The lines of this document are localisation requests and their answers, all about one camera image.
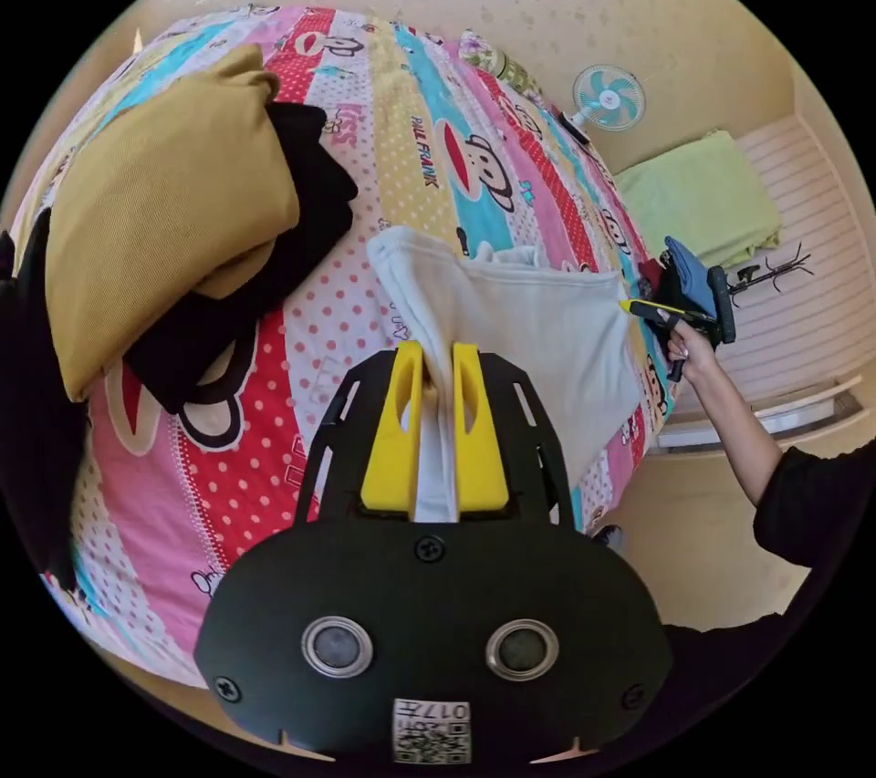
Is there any pile of clothes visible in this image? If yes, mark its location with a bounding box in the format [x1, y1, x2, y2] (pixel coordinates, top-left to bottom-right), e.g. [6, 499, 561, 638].
[0, 42, 361, 591]

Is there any person's body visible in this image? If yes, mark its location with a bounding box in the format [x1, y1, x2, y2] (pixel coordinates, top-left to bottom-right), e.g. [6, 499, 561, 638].
[656, 441, 876, 752]

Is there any black coat stand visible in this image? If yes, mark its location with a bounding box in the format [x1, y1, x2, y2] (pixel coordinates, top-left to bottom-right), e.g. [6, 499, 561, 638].
[727, 241, 816, 308]

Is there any small teal fan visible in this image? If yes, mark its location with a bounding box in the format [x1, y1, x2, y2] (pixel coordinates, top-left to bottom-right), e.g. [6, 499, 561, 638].
[558, 63, 648, 146]

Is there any bed with printed sheet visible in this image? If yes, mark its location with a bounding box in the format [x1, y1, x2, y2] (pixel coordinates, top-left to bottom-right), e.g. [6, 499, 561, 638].
[0, 5, 687, 690]

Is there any person's right hand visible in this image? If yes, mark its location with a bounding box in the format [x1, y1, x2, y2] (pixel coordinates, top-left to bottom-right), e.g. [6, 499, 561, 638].
[665, 320, 721, 385]

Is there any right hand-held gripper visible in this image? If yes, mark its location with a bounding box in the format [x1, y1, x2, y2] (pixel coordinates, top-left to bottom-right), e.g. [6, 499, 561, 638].
[617, 235, 720, 384]

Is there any floral pillow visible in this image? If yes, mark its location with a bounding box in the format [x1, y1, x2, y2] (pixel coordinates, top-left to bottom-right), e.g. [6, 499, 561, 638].
[456, 29, 546, 103]

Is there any person's right forearm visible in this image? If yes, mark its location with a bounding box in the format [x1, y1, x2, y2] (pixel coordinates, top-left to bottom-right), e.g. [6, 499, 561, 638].
[683, 360, 789, 508]

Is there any green cloth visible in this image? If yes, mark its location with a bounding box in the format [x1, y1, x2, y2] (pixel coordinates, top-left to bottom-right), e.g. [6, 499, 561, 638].
[612, 129, 785, 271]

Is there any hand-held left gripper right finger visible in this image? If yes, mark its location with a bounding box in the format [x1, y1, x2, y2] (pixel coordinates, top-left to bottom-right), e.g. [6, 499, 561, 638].
[451, 342, 512, 512]

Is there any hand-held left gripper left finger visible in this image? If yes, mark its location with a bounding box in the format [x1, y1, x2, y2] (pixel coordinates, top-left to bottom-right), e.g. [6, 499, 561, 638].
[360, 340, 425, 513]

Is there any white thermal shirt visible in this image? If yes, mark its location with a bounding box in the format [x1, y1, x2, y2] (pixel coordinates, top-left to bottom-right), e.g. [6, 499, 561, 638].
[366, 225, 642, 523]

